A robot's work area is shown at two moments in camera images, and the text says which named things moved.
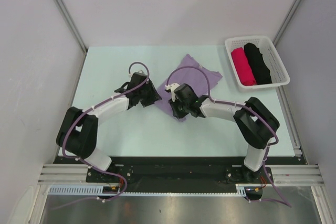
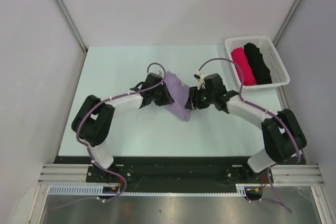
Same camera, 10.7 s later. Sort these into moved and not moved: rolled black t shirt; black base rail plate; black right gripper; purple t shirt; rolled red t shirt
Moved: purple t shirt; black right gripper
Not moved: rolled black t shirt; black base rail plate; rolled red t shirt
